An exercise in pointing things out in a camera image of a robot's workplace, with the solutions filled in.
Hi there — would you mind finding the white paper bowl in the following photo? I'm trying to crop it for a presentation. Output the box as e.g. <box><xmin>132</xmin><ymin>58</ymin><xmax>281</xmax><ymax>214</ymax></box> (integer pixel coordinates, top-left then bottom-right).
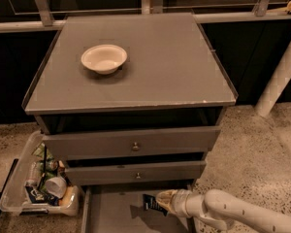
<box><xmin>81</xmin><ymin>45</ymin><xmax>128</xmax><ymax>75</ymax></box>

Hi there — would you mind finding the yellow sponge in bin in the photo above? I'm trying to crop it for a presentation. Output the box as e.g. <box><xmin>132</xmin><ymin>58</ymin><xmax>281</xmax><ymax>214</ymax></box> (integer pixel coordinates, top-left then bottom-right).
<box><xmin>59</xmin><ymin>186</ymin><xmax>74</xmax><ymax>207</ymax></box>

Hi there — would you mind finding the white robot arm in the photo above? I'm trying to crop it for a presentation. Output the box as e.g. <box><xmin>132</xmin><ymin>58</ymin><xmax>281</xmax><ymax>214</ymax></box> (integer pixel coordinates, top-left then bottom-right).
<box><xmin>156</xmin><ymin>189</ymin><xmax>291</xmax><ymax>233</ymax></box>

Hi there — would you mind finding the grey top drawer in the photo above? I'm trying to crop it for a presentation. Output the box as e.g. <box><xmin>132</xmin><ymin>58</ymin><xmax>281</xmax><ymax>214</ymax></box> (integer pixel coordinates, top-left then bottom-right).
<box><xmin>43</xmin><ymin>126</ymin><xmax>220</xmax><ymax>160</ymax></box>

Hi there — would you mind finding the green soda can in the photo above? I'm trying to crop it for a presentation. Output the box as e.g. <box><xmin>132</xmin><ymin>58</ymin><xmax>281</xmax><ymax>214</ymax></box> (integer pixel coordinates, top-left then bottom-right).
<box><xmin>39</xmin><ymin>160</ymin><xmax>58</xmax><ymax>172</ymax></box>

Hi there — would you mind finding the brass top drawer knob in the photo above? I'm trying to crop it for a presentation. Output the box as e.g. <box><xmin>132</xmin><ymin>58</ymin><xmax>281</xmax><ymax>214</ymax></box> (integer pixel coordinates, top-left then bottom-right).
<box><xmin>132</xmin><ymin>142</ymin><xmax>140</xmax><ymax>151</ymax></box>

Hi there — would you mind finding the white diagonal support pole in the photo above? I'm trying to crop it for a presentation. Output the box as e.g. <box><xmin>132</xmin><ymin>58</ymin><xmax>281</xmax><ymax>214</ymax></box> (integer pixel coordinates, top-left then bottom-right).
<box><xmin>255</xmin><ymin>41</ymin><xmax>291</xmax><ymax>117</ymax></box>

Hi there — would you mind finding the metal railing frame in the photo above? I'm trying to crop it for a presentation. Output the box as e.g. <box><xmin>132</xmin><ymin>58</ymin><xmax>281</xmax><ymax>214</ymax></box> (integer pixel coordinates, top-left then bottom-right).
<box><xmin>0</xmin><ymin>0</ymin><xmax>291</xmax><ymax>33</ymax></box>

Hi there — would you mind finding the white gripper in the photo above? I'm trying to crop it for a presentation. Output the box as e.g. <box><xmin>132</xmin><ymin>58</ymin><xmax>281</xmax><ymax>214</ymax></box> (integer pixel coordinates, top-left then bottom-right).
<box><xmin>156</xmin><ymin>189</ymin><xmax>191</xmax><ymax>218</ymax></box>

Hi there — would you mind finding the grey open bottom drawer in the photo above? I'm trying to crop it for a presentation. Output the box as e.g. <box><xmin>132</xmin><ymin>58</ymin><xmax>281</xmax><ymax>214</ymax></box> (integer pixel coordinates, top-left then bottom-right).
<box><xmin>81</xmin><ymin>182</ymin><xmax>197</xmax><ymax>233</ymax></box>

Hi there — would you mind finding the grey drawer cabinet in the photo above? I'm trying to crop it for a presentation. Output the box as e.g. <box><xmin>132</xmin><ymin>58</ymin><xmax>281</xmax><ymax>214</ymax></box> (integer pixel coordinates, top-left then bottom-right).
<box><xmin>21</xmin><ymin>13</ymin><xmax>239</xmax><ymax>186</ymax></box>

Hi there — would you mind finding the dark blue snack bag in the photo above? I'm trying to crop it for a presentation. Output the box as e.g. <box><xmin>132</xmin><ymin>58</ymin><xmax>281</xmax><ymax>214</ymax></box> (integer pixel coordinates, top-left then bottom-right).
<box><xmin>25</xmin><ymin>186</ymin><xmax>59</xmax><ymax>206</ymax></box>

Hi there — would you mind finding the clear plastic storage bin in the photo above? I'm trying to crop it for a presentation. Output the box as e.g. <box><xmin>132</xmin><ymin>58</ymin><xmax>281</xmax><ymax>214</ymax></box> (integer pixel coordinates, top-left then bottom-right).
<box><xmin>0</xmin><ymin>131</ymin><xmax>79</xmax><ymax>216</ymax></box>

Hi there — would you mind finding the grey middle drawer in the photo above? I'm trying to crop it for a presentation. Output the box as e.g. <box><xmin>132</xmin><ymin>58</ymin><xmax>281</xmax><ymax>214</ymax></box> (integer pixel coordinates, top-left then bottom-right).
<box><xmin>66</xmin><ymin>161</ymin><xmax>206</xmax><ymax>185</ymax></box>

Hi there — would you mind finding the white cup in bin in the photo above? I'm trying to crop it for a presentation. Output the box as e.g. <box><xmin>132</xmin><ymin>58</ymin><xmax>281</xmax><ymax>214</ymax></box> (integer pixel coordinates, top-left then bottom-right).
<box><xmin>45</xmin><ymin>177</ymin><xmax>67</xmax><ymax>198</ymax></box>

